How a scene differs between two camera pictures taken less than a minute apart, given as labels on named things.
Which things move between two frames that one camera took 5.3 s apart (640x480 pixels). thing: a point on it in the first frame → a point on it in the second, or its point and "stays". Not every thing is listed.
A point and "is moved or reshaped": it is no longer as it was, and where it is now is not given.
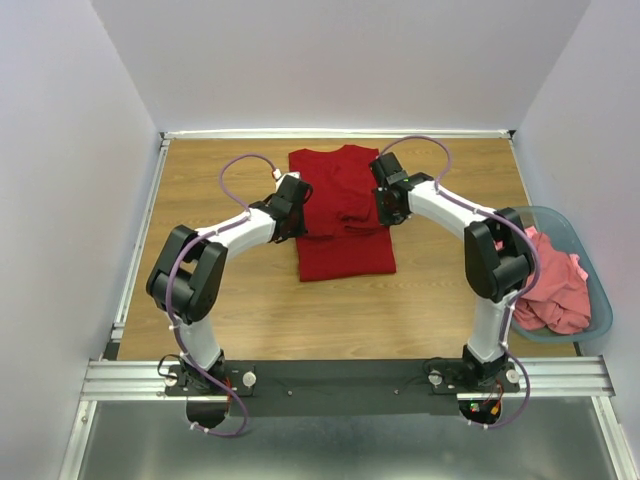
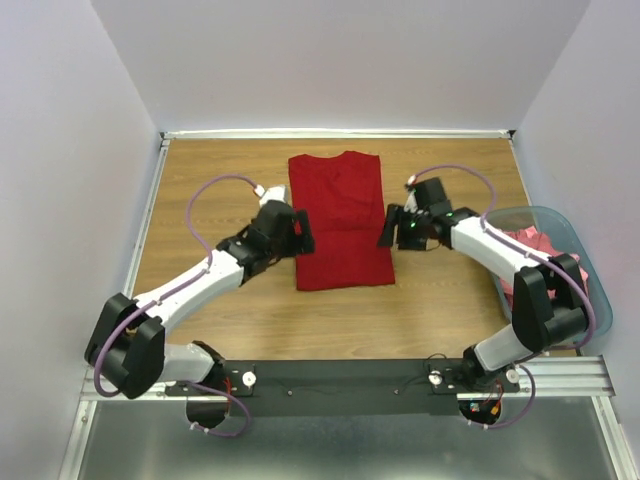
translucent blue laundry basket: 563,237 stays
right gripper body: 386,215 → 412,230
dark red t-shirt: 344,235 is moved or reshaped
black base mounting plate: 376,389 stays
